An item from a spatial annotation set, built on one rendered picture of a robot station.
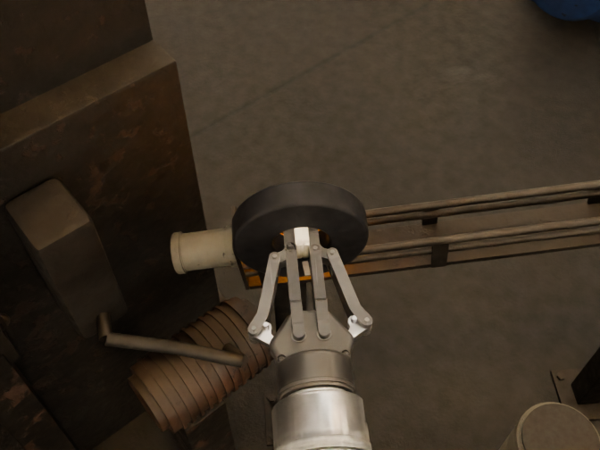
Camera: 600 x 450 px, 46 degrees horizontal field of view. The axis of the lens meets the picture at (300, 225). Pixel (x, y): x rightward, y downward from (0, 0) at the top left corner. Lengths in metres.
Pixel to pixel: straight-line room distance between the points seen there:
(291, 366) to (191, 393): 0.42
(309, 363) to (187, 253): 0.37
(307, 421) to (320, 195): 0.24
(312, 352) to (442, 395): 1.00
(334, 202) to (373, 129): 1.36
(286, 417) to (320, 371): 0.05
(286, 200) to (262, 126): 1.37
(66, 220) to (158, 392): 0.31
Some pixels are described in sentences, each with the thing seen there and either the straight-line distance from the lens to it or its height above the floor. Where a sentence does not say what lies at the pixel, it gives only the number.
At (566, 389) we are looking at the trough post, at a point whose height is 0.01.
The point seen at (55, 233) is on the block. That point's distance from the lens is 0.91.
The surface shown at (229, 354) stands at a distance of 1.04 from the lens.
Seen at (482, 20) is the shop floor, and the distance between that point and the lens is 2.54.
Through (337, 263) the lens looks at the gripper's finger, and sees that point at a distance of 0.74.
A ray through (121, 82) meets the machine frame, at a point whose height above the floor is 0.87.
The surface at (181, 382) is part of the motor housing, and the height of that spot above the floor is 0.52.
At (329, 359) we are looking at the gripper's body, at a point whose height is 0.89.
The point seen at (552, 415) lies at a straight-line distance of 1.11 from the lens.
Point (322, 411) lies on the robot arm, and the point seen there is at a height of 0.90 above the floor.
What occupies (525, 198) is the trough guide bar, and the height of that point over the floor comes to 0.70.
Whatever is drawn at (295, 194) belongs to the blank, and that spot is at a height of 0.92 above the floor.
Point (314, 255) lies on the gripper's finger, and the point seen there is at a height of 0.87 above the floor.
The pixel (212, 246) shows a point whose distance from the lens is 0.98.
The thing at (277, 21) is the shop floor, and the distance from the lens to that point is 2.45.
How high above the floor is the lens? 1.49
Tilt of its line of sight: 54 degrees down
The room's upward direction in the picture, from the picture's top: straight up
